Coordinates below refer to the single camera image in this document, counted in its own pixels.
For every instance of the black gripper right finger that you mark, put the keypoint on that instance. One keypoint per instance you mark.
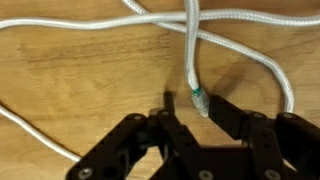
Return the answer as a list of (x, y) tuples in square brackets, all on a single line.
[(266, 143)]

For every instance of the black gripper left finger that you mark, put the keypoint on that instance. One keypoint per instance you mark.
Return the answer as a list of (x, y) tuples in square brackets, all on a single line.
[(140, 133)]

